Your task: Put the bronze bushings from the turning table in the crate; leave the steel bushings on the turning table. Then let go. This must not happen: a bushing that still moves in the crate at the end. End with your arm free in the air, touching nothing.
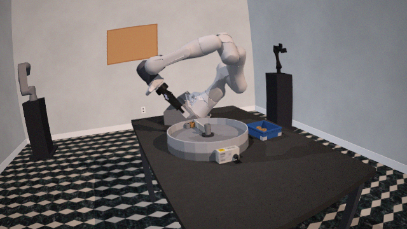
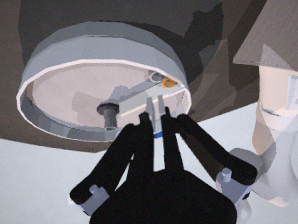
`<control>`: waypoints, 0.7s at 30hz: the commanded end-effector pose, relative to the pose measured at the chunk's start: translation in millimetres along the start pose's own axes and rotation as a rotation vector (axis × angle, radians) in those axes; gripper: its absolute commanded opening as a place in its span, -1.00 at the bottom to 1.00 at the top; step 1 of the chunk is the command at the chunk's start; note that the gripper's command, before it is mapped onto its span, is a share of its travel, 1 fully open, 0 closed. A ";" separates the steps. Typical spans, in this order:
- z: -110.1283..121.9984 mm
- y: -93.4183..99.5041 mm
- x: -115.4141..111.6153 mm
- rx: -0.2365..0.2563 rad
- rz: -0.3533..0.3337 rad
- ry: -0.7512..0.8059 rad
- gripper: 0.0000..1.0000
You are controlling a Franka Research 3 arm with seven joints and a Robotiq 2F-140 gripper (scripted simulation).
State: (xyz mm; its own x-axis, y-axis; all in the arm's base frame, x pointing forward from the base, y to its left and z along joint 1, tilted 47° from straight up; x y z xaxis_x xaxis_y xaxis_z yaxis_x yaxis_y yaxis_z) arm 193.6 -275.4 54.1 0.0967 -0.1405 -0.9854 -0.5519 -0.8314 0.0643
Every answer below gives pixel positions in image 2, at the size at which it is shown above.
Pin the bronze bushing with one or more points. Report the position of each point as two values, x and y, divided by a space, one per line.
169 83

